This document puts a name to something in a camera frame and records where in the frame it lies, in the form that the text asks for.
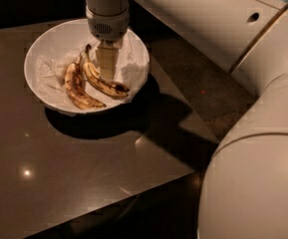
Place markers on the white paper napkin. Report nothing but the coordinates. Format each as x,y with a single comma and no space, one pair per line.
132,63

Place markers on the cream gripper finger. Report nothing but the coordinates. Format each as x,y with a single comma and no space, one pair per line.
107,53

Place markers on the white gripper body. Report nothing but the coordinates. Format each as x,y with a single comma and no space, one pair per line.
108,26

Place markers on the left spotted banana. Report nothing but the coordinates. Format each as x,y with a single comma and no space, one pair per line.
74,86

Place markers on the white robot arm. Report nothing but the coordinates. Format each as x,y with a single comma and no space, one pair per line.
244,193

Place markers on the spotted banana with sticker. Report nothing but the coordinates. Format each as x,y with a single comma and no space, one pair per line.
112,89

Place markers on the white bowl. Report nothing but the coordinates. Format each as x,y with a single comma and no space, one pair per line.
57,40

